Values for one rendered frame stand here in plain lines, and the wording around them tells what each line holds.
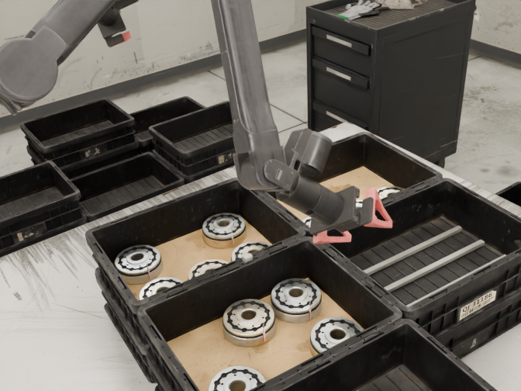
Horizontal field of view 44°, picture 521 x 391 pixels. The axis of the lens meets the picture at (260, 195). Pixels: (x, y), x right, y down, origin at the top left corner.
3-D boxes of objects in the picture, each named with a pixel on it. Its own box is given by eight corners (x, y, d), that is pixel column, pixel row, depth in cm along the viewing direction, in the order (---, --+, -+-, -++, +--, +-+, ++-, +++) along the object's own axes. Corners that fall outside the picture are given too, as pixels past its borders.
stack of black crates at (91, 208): (105, 290, 244) (87, 217, 226) (76, 253, 265) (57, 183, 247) (195, 250, 262) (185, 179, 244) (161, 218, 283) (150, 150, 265)
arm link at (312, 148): (235, 178, 105) (260, 176, 97) (260, 115, 107) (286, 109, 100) (291, 207, 110) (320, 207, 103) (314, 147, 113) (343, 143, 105)
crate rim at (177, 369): (210, 430, 98) (208, 420, 97) (136, 317, 120) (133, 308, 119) (405, 324, 115) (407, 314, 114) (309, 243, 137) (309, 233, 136)
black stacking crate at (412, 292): (402, 361, 120) (407, 316, 114) (311, 277, 142) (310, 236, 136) (542, 281, 137) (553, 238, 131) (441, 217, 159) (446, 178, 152)
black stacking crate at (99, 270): (143, 352, 126) (135, 309, 119) (94, 273, 147) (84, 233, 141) (308, 277, 142) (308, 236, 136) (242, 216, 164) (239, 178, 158)
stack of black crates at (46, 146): (67, 242, 272) (42, 149, 247) (43, 212, 293) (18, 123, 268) (151, 208, 290) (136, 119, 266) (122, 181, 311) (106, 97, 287)
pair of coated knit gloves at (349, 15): (351, 23, 271) (352, 15, 270) (323, 13, 284) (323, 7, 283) (394, 10, 283) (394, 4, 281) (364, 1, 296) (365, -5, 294)
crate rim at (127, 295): (136, 317, 120) (133, 308, 119) (84, 240, 142) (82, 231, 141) (309, 243, 137) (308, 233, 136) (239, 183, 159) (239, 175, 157)
